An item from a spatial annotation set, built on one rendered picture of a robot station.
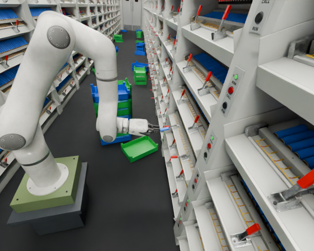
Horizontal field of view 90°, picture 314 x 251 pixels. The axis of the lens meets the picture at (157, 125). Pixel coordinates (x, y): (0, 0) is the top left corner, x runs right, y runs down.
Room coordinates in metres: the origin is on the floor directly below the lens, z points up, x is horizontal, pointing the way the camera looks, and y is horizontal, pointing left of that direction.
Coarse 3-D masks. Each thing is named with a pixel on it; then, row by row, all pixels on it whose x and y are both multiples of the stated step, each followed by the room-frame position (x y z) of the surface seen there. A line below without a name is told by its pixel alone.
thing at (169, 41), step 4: (172, 32) 1.72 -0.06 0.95; (176, 32) 1.73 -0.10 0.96; (164, 36) 1.71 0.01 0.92; (168, 36) 1.53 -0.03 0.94; (172, 36) 1.72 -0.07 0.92; (164, 40) 1.71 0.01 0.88; (168, 40) 1.67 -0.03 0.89; (172, 40) 1.54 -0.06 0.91; (164, 44) 1.60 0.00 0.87; (168, 44) 1.53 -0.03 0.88; (172, 44) 1.46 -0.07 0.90; (168, 48) 1.41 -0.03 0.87; (172, 48) 1.27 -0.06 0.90; (168, 52) 1.33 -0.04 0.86; (172, 52) 1.11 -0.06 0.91; (172, 56) 1.11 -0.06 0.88; (172, 60) 1.18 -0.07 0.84
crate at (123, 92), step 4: (92, 84) 1.26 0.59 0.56; (120, 84) 1.38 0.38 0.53; (124, 84) 1.37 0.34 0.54; (92, 88) 1.25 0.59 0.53; (120, 88) 1.37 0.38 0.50; (124, 88) 1.37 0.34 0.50; (92, 92) 1.25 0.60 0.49; (120, 92) 1.32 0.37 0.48; (124, 92) 1.32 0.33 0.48; (128, 92) 1.21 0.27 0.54; (92, 96) 1.09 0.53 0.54; (96, 96) 1.10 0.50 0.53; (120, 96) 1.18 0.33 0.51; (124, 96) 1.19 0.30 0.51; (128, 96) 1.21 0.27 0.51; (96, 100) 1.10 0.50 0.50
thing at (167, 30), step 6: (168, 0) 1.72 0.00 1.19; (174, 0) 1.72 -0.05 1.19; (180, 0) 1.73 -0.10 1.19; (168, 6) 1.72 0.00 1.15; (174, 6) 1.72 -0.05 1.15; (168, 30) 1.72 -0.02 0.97; (174, 30) 1.73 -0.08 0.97; (162, 48) 1.71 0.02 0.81; (162, 54) 1.71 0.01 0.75; (162, 72) 1.72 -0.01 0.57; (156, 114) 1.71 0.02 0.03
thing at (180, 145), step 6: (174, 108) 1.02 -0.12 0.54; (168, 114) 1.02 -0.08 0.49; (174, 114) 1.01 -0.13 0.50; (174, 120) 0.94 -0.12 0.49; (174, 132) 0.80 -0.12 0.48; (180, 132) 0.79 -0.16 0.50; (186, 132) 0.78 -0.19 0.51; (180, 138) 0.74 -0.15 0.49; (180, 144) 0.69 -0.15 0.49; (180, 150) 0.64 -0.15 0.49; (186, 150) 0.64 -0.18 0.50; (186, 162) 0.55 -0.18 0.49; (186, 168) 0.52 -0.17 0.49; (192, 168) 0.51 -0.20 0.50; (186, 174) 0.48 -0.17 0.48; (186, 180) 0.42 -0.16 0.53
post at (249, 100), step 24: (288, 0) 0.33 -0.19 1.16; (312, 0) 0.33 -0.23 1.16; (288, 24) 0.33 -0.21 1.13; (240, 48) 0.40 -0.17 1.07; (240, 96) 0.34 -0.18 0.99; (264, 96) 0.34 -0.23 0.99; (216, 120) 0.39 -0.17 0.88; (216, 144) 0.35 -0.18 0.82; (192, 192) 0.37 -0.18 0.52; (192, 216) 0.33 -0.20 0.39
